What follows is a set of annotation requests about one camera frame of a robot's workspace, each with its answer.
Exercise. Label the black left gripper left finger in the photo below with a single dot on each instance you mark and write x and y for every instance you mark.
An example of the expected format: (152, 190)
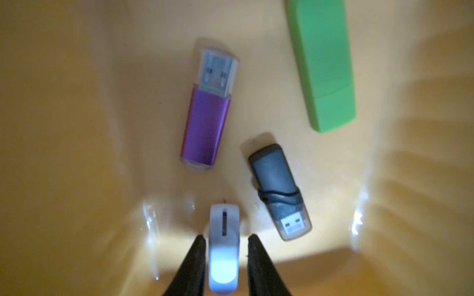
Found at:
(190, 277)

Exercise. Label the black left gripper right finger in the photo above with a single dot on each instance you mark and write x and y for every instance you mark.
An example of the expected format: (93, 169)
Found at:
(263, 277)

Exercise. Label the white usb flash drive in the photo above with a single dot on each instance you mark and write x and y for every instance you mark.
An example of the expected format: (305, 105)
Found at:
(224, 243)

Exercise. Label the dark grey usb flash drive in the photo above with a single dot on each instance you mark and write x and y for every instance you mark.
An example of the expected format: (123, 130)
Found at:
(277, 189)

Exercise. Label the purple usb flash drive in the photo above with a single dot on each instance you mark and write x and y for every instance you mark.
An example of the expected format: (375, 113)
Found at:
(210, 101)

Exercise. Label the yellow plastic storage box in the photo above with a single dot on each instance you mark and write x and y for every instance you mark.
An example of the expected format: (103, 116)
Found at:
(96, 201)

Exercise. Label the green usb flash drive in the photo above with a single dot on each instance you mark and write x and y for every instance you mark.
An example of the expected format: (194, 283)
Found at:
(319, 34)

